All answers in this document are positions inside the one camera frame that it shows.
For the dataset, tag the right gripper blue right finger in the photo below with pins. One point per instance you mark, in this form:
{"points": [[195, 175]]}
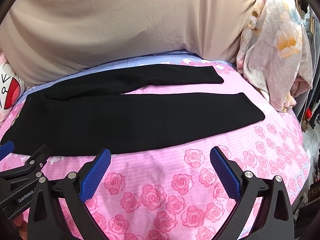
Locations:
{"points": [[243, 187]]}

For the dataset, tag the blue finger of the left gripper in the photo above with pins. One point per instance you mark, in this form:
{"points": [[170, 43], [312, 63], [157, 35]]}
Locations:
{"points": [[37, 160], [6, 149]]}

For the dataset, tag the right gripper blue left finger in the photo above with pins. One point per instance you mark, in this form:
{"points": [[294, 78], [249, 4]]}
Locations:
{"points": [[78, 187]]}

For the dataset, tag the black pants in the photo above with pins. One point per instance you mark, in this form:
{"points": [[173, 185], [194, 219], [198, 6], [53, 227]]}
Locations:
{"points": [[83, 115]]}

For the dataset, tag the left hand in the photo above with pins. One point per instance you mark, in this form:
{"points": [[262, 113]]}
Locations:
{"points": [[21, 225]]}

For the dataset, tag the white cat face pillow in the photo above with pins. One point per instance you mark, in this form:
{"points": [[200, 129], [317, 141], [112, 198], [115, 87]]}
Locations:
{"points": [[11, 88]]}

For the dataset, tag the pink rose bed sheet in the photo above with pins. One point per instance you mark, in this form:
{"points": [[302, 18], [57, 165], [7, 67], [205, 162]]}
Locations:
{"points": [[175, 193]]}

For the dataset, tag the beige headboard cushion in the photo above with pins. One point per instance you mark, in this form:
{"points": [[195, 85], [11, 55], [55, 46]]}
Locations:
{"points": [[45, 40]]}

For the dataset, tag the floral pink blanket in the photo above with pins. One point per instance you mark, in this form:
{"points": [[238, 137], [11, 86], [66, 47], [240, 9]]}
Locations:
{"points": [[274, 54]]}

